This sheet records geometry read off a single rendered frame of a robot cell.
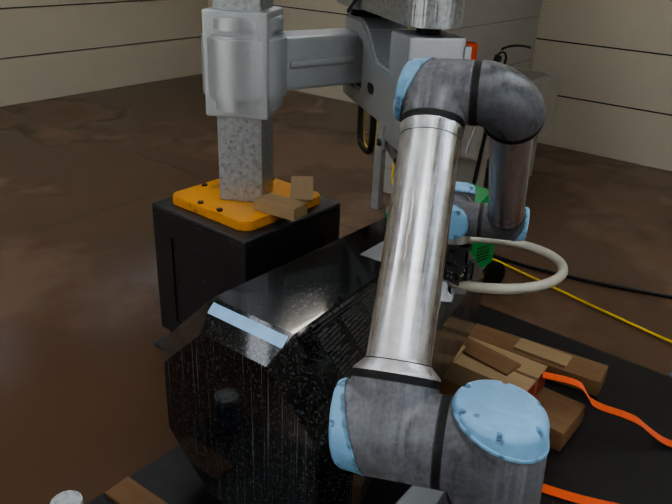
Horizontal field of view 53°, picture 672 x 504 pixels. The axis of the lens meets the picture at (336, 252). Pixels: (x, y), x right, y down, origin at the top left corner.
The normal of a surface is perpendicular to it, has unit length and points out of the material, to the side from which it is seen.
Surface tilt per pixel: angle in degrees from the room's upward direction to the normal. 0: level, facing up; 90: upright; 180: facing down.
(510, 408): 2
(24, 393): 0
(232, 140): 90
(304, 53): 90
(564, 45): 90
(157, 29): 90
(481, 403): 2
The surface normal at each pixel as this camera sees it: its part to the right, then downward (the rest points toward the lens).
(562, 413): 0.04, -0.90
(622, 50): -0.62, 0.32
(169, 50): 0.79, 0.29
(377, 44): 0.19, -0.42
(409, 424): -0.15, -0.52
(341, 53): 0.58, 0.37
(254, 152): -0.16, 0.42
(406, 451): -0.25, 0.03
